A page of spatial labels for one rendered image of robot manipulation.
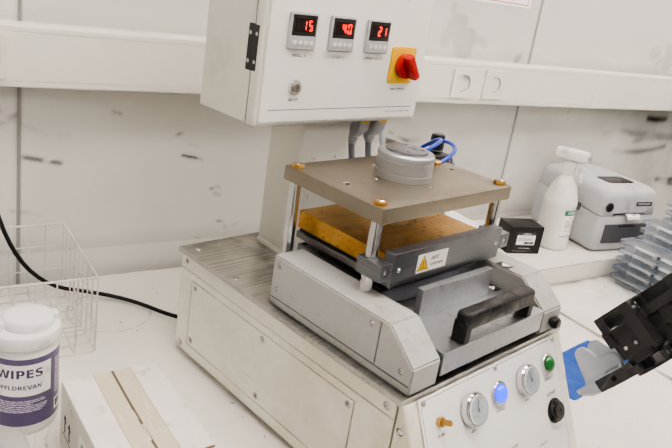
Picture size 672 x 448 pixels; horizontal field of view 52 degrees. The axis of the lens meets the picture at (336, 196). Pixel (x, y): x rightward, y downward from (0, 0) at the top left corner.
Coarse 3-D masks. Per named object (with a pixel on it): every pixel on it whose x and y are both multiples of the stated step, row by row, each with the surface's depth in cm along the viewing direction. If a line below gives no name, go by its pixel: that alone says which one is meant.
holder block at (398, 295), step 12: (312, 252) 94; (336, 264) 91; (360, 276) 88; (432, 276) 92; (444, 276) 94; (372, 288) 86; (384, 288) 86; (396, 288) 87; (408, 288) 89; (396, 300) 88
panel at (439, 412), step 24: (552, 336) 96; (504, 360) 88; (528, 360) 92; (456, 384) 81; (480, 384) 84; (504, 384) 87; (552, 384) 95; (432, 408) 78; (456, 408) 81; (504, 408) 87; (528, 408) 91; (432, 432) 77; (456, 432) 80; (480, 432) 83; (504, 432) 86; (528, 432) 90; (552, 432) 94
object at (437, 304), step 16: (480, 272) 92; (432, 288) 85; (448, 288) 87; (464, 288) 90; (480, 288) 93; (400, 304) 88; (416, 304) 85; (432, 304) 86; (448, 304) 89; (464, 304) 91; (432, 320) 85; (448, 320) 86; (496, 320) 88; (512, 320) 89; (528, 320) 90; (432, 336) 81; (448, 336) 82; (480, 336) 83; (496, 336) 85; (512, 336) 89; (448, 352) 78; (464, 352) 81; (480, 352) 84; (448, 368) 79
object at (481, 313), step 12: (516, 288) 89; (528, 288) 89; (492, 300) 84; (504, 300) 84; (516, 300) 86; (528, 300) 88; (468, 312) 80; (480, 312) 81; (492, 312) 83; (504, 312) 85; (516, 312) 91; (528, 312) 90; (456, 324) 81; (468, 324) 80; (480, 324) 81; (456, 336) 81; (468, 336) 80
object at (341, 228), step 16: (320, 208) 96; (336, 208) 97; (304, 224) 94; (320, 224) 92; (336, 224) 91; (352, 224) 92; (368, 224) 93; (400, 224) 94; (416, 224) 96; (432, 224) 97; (448, 224) 98; (464, 224) 99; (304, 240) 95; (320, 240) 93; (336, 240) 90; (352, 240) 88; (384, 240) 88; (400, 240) 89; (416, 240) 90; (336, 256) 90; (352, 256) 88; (384, 256) 84
